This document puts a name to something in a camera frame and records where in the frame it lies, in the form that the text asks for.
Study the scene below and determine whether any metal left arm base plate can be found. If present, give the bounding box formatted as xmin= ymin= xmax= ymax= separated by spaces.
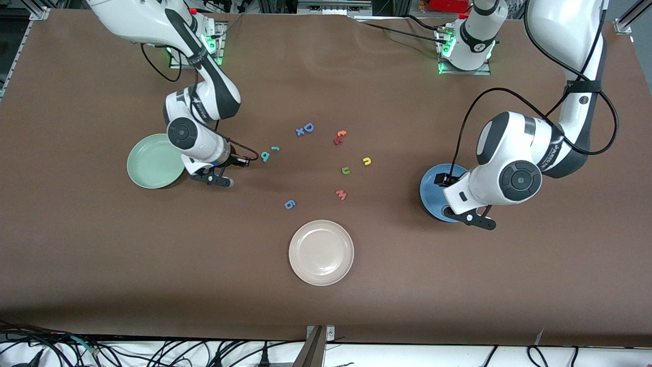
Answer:
xmin=437 ymin=24 xmax=493 ymax=76

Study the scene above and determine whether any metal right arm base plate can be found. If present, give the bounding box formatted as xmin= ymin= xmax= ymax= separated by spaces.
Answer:
xmin=169 ymin=21 xmax=226 ymax=69

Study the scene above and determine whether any black table cable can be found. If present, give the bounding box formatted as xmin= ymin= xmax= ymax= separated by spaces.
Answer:
xmin=356 ymin=20 xmax=445 ymax=42
xmin=404 ymin=14 xmax=445 ymax=30

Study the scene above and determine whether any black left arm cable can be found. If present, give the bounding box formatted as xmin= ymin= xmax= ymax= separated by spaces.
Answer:
xmin=455 ymin=0 xmax=619 ymax=176

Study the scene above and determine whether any aluminium frame rail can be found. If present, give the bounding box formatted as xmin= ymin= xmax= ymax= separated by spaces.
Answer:
xmin=614 ymin=0 xmax=652 ymax=102
xmin=0 ymin=4 xmax=51 ymax=100

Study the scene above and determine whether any red box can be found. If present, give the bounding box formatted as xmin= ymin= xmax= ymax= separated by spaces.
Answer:
xmin=429 ymin=0 xmax=472 ymax=13

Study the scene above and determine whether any blue plate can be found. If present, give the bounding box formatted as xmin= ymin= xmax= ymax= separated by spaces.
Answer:
xmin=419 ymin=163 xmax=470 ymax=223

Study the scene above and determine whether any teal floor cable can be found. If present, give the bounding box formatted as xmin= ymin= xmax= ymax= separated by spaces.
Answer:
xmin=69 ymin=335 xmax=100 ymax=356

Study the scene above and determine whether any beige plate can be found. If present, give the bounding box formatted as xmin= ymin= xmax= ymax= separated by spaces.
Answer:
xmin=288 ymin=220 xmax=355 ymax=286

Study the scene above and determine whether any pale green plate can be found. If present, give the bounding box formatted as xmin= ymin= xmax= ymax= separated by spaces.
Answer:
xmin=127 ymin=134 xmax=187 ymax=190

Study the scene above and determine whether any grey metal bracket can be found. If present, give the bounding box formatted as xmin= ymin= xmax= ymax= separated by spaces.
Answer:
xmin=305 ymin=325 xmax=337 ymax=367

